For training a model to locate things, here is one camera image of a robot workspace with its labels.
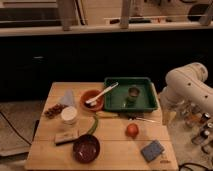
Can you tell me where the red apple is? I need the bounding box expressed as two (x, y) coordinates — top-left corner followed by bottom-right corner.
(125, 123), (139, 138)

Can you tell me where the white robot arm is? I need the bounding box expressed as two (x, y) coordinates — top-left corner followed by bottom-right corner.
(159, 62), (213, 125)

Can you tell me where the orange bowl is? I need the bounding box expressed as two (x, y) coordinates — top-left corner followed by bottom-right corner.
(79, 89), (104, 112)

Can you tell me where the dark purple bowl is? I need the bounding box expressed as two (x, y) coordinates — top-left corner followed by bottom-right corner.
(73, 134), (100, 164)

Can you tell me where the green plastic tray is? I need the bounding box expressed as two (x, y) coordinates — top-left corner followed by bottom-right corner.
(104, 77), (158, 112)

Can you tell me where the white plastic spoon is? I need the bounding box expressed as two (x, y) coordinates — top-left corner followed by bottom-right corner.
(85, 82), (119, 106)

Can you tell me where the green metal cup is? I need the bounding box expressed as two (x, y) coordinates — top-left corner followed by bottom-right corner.
(126, 86), (140, 106)

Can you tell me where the green bean pod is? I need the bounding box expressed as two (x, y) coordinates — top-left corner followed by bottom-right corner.
(87, 115), (98, 135)

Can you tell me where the white cup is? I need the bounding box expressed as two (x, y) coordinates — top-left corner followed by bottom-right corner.
(61, 106), (77, 124)

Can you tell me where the brown grape bunch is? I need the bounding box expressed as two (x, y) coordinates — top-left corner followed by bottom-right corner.
(44, 104), (66, 119)

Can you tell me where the wooden block eraser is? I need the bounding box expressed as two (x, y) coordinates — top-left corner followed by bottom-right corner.
(54, 131), (79, 145)

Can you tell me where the blue sponge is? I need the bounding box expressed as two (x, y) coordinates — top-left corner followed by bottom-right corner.
(141, 140), (164, 162)

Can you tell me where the black cable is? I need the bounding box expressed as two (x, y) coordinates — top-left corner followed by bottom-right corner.
(178, 162), (213, 171)

